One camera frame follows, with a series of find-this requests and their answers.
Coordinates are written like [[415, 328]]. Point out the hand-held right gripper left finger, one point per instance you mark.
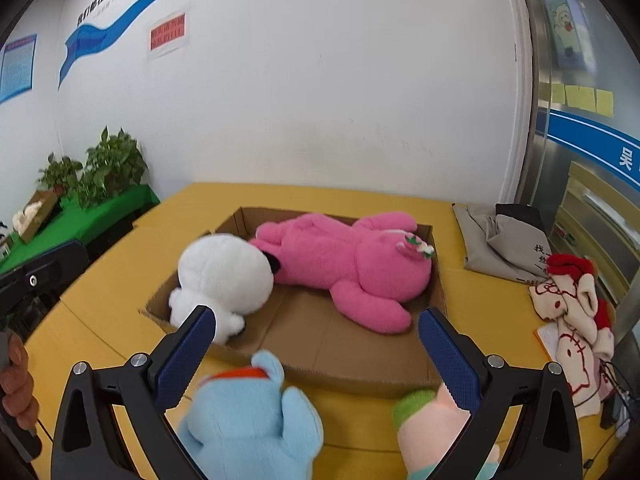
[[182, 360]]

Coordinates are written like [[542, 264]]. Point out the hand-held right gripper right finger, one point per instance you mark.
[[450, 360]]

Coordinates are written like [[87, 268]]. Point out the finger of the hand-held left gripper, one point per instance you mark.
[[45, 272]]

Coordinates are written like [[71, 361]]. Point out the teal and pink plush toy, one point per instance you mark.
[[440, 425]]

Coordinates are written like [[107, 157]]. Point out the light blue plush toy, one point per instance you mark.
[[250, 425]]

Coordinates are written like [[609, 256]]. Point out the white panda plush toy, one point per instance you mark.
[[225, 275]]

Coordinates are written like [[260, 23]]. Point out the brown cardboard box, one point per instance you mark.
[[325, 340]]

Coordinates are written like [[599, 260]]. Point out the pink bear plush toy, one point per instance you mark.
[[340, 255]]

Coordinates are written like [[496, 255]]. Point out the person's left hand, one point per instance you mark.
[[17, 390]]

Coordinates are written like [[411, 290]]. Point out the wooden tissue box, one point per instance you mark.
[[37, 212]]

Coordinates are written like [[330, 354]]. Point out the green table cloth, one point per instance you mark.
[[100, 215]]

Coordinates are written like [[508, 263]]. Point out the white paper sheet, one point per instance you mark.
[[546, 340]]

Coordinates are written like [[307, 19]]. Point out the small potted green plant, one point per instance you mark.
[[60, 172]]

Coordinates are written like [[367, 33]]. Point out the grey cloth bag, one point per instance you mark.
[[490, 250]]

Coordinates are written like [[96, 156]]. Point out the red and cream plush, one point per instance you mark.
[[570, 340]]

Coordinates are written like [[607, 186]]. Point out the large potted green plant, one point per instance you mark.
[[115, 165]]

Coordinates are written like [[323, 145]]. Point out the black cloth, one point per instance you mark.
[[517, 214]]

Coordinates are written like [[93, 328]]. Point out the black power adapter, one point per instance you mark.
[[610, 412]]

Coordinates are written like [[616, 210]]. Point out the blue door band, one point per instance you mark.
[[585, 132]]

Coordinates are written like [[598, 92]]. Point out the yellow sticky note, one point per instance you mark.
[[580, 97], [558, 94], [604, 102]]

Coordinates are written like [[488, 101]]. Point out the cartoon door sticker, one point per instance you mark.
[[567, 25]]

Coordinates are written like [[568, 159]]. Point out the blue framed wall notice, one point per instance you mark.
[[17, 67]]

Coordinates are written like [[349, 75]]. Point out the blue wave wall decal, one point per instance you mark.
[[85, 40]]

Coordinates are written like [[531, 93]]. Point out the red wall notice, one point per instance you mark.
[[167, 34]]

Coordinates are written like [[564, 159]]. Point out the metal door frame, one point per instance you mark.
[[532, 85]]

